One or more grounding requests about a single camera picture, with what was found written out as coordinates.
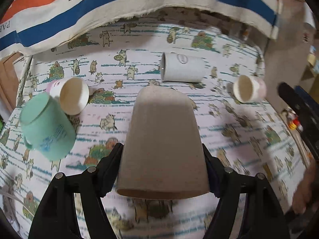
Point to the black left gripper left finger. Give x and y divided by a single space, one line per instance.
56 215

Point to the beige speckled cup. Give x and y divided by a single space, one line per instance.
163 156

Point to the mint green cup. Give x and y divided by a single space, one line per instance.
46 128

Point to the small white paper cup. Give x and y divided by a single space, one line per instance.
72 94

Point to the pink and white cup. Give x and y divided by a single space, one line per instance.
247 89

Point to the red yellow toy figure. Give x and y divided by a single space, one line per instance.
293 121

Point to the cartoon animal print bedsheet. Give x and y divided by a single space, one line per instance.
118 61

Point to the wooden shelf unit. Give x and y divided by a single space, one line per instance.
286 57

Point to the white cylindrical mug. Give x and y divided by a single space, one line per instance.
181 68

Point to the striped Paris blanket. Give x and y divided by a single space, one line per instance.
34 26

